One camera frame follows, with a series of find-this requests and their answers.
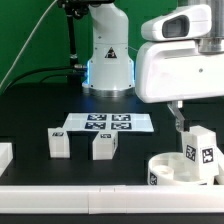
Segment white front fence rail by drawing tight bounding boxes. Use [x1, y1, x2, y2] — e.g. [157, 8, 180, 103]
[0, 185, 224, 214]

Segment white left fence rail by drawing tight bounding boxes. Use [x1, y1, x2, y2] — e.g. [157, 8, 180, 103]
[0, 143, 13, 176]

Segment black camera stand pole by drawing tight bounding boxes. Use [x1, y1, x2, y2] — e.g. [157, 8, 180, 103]
[57, 0, 88, 84]

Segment grey cable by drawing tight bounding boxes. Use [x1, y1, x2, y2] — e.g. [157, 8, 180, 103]
[0, 0, 59, 91]

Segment white marker board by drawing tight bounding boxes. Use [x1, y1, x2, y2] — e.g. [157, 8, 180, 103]
[63, 113, 154, 132]

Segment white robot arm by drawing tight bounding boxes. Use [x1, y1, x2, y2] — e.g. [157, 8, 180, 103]
[83, 0, 224, 130]

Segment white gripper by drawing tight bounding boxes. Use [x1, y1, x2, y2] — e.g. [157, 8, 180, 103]
[135, 40, 224, 132]

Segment black cables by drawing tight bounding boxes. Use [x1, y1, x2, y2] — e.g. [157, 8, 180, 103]
[0, 66, 88, 98]

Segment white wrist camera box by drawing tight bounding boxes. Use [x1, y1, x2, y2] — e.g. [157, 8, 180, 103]
[141, 4, 212, 42]

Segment white fence rail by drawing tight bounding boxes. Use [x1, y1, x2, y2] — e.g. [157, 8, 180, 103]
[0, 185, 224, 214]
[0, 143, 13, 176]

